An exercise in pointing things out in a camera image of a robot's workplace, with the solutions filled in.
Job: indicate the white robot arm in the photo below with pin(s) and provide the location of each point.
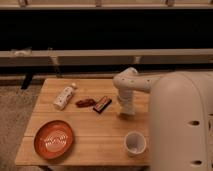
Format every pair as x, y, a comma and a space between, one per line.
180, 116

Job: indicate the white ceramic cup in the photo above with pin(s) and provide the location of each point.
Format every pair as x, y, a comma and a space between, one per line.
134, 143

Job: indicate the grey horizontal rail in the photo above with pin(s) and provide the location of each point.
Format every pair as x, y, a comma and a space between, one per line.
30, 58

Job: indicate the red-brown snack wrapper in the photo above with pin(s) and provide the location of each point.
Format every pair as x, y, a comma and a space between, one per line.
86, 102

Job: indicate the orange ceramic plate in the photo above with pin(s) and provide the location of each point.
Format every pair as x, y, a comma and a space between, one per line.
53, 139

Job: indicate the wooden table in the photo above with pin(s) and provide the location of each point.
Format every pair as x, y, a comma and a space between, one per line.
98, 138

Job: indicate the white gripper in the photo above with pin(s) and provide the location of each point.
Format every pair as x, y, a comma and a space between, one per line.
127, 107

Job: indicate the white plastic bottle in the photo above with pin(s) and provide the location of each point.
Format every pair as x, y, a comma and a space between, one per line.
63, 98

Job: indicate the dark chocolate bar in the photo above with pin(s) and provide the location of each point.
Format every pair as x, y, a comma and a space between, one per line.
102, 104

